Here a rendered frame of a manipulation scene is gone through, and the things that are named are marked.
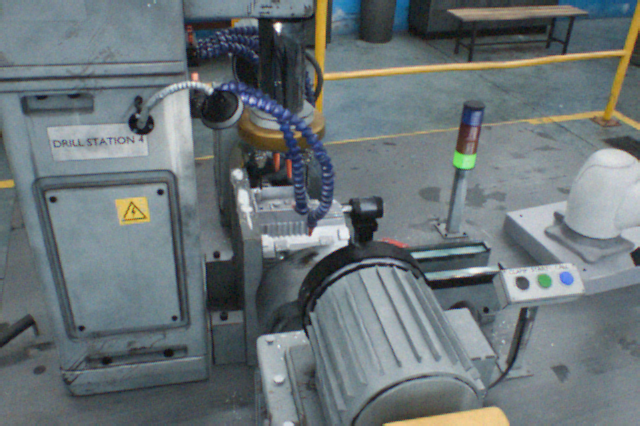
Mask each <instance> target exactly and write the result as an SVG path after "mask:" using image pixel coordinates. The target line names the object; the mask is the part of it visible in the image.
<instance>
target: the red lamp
mask: <svg viewBox="0 0 640 426"><path fill-rule="evenodd" d="M481 126H482V124H481V125H478V126H470V125H466V124H463V123H462V122H461V121H460V127H459V132H458V137H459V138H461V139H463V140H466V141H476V140H478V139H479V138H480V131H481Z"/></svg>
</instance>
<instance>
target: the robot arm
mask: <svg viewBox="0 0 640 426"><path fill-rule="evenodd" d="M553 216H554V217H555V218H556V219H557V220H558V222H559V223H560V224H557V225H552V227H547V228H544V232H543V233H544V234H545V235H547V236H550V237H552V238H554V239H555V240H557V241H558V242H559V243H561V245H562V246H564V247H565V248H568V249H569V250H570V251H572V252H573V253H575V254H576V255H577V256H579V257H580V258H581V259H582V260H583V261H584V262H586V264H588V265H594V264H596V262H597V261H598V260H600V259H603V258H607V257H610V256H612V255H615V254H618V253H621V252H624V251H632V252H631V253H630V255H631V258H632V260H633V262H634V266H635V267H640V246H639V247H638V248H636V249H635V250H634V247H635V243H634V242H633V241H631V240H629V239H626V238H623V237H622V236H620V235H621V231H622V230H624V229H630V228H635V227H640V163H639V162H638V161H637V159H636V158H635V157H633V156H631V155H629V154H628V153H626V152H622V150H619V149H601V150H598V151H596V153H594V154H592V155H591V156H590V157H589V158H588V159H587V160H586V161H584V163H583V164H582V165H581V167H580V168H579V171H578V172H577V174H576V176H575V179H574V181H573V184H572V187H571V191H570V194H569V198H568V203H567V209H566V211H562V210H559V209H558V210H556V211H555V212H554V214H553ZM633 250H634V251H633Z"/></svg>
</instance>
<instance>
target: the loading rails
mask: <svg viewBox="0 0 640 426"><path fill-rule="evenodd" d="M402 248H404V249H405V250H407V251H408V252H409V253H411V254H412V256H413V257H414V258H415V259H417V261H418V263H419V265H420V267H421V268H422V270H423V272H424V273H425V275H426V277H427V279H428V282H429V285H430V288H431V291H432V292H433V294H434V296H436V299H437V300H438V302H439V304H440V306H441V307H442V309H443V311H445V310H447V309H448V308H449V307H450V306H452V305H454V304H456V303H457V302H460V301H464V300H467V301H469V302H471V303H473V304H474V305H475V307H476V309H477V313H478V320H479V321H480V322H489V321H495V316H496V314H495V313H494V311H500V307H501V306H500V303H499V298H498V295H497V292H496V289H495V286H494V282H493V278H494V277H495V276H496V275H497V274H498V272H500V271H501V270H507V268H506V266H505V265H504V264H503V261H499V263H498V266H492V267H487V264H488V258H489V254H491V250H492V247H491V246H489V245H488V242H487V241H486V240H485V239H480V240H468V241H458V242H446V243H435V245H424V246H412V247H402Z"/></svg>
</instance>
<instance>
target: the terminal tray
mask: <svg viewBox="0 0 640 426"><path fill-rule="evenodd" d="M294 188H295V187H294V186H279V187H263V189H262V191H261V189H260V188H251V194H252V196H253V195H255V196H253V197H252V198H255V199H253V202H255V205H256V206H255V207H256V212H257V214H258V213H259V214H258V215H259V216H258V215H257V216H258V217H259V218H258V220H259V225H260V230H261V234H262V235H267V236H268V238H269V237H271V238H273V239H274V238H275V237H276V236H277V237H278V238H280V237H281V236H283V238H285V237H286V236H287V235H288V237H292V235H294V236H295V237H297V235H300V236H303V234H305V235H306V236H309V227H307V225H306V221H307V220H306V217H307V215H309V213H310V212H309V213H307V214H306V215H304V216H301V215H299V214H297V213H296V212H295V210H294V209H293V207H292V205H293V204H294V203H295V204H296V202H293V199H294V200H295V193H294ZM305 194H306V192H305ZM282 198H283V199H284V198H285V199H284V201H282V200H283V199H282ZM268 200H269V201H268ZM274 200H275V201H274ZM280 200H281V201H280ZM265 201H266V203H265ZM262 202H263V204H262ZM306 202H307V205H309V207H310V211H312V210H313V207H312V205H311V202H310V199H309V197H307V194H306ZM266 207H268V210H266Z"/></svg>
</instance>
